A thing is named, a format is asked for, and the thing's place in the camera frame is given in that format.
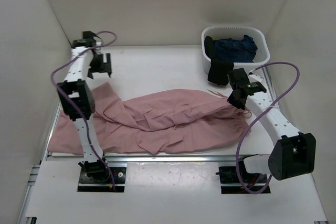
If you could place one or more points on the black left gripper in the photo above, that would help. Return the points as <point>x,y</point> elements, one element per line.
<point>102,67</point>

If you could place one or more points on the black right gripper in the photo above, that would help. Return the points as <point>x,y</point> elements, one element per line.
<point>237,104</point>

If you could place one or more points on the pink trousers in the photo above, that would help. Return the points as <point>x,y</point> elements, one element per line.
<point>171,121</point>

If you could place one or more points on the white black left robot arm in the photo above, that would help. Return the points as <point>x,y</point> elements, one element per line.
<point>78,103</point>

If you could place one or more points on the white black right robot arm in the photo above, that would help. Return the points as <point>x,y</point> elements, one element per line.
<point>293,153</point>

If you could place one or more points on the black garment over basin edge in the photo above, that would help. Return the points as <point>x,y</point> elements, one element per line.
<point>219,68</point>

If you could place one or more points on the dark blue garment in basin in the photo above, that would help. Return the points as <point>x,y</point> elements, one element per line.
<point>233,50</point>

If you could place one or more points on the white plastic basin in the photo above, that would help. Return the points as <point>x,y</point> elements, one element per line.
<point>237,32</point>

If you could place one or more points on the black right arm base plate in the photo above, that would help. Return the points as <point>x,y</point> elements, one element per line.
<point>230,184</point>

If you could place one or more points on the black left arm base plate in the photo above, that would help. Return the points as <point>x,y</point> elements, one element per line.
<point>103,184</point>

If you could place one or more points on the aluminium table frame rail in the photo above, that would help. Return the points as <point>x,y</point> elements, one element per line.
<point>164,188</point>

